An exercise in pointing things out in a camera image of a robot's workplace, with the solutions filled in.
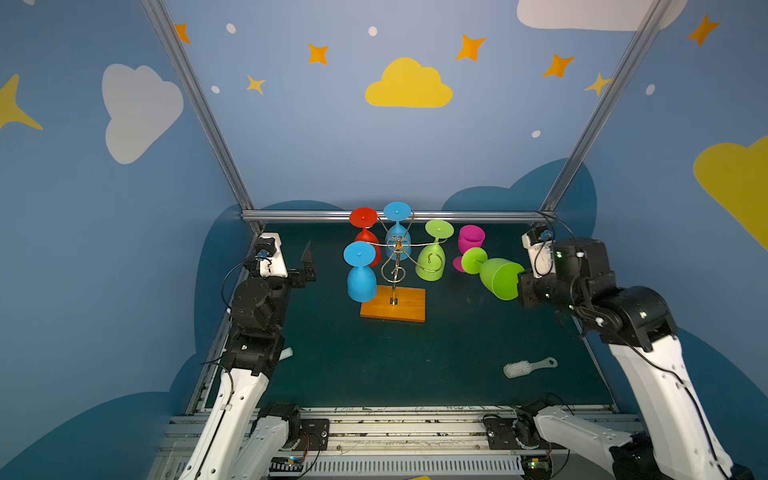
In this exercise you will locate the gold wire wine glass rack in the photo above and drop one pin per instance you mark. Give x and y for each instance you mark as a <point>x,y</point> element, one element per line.
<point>392,270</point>

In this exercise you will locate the magenta wine glass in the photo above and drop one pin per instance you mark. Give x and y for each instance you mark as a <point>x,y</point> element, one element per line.
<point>470,236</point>

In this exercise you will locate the left aluminium frame post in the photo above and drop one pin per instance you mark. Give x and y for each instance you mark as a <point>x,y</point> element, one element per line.
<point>161,20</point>

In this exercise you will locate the light blue plastic scoop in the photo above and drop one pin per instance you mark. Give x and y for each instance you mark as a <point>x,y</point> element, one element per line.
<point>286,353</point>

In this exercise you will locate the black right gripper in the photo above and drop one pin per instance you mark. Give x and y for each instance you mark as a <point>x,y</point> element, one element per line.
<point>528,288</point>

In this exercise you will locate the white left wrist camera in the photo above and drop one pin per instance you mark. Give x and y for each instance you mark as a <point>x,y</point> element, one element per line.
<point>266,259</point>

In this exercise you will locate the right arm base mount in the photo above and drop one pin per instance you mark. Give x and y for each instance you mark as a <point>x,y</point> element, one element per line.
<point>543,424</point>

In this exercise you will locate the green wine glass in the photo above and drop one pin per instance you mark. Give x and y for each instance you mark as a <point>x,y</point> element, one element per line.
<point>500,276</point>
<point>431,261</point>

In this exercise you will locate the right aluminium frame post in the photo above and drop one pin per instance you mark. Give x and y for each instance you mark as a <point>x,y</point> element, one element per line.
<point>638,48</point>

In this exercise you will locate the red wine glass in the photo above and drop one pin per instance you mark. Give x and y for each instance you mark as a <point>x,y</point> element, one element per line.
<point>365,218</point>

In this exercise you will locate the horizontal aluminium back rail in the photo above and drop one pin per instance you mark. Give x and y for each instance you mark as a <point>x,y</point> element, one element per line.
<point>340,216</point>

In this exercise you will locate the front aluminium rail bed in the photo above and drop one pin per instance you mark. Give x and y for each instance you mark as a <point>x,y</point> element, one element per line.
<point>407,442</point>

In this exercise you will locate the aluminium frame post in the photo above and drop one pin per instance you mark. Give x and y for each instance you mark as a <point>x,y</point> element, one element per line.
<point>161,20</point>
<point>638,48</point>

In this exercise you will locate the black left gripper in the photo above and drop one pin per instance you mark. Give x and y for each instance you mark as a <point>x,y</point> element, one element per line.
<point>297,278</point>

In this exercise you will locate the wooden rack base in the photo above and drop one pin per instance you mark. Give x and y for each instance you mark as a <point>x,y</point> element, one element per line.
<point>396,304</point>

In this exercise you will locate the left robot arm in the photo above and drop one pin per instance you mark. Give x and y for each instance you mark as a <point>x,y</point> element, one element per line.
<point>237,442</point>

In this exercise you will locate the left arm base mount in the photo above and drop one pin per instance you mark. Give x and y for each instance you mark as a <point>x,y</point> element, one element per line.
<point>279,441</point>

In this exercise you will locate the blue wine glass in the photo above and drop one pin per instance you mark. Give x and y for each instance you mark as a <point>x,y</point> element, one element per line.
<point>400,213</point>
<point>361,280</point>

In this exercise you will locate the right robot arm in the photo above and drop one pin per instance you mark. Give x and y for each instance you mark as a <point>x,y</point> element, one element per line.
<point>678,442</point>

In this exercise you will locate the white scrub brush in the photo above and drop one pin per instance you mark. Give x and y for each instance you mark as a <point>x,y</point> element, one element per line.
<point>523,368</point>

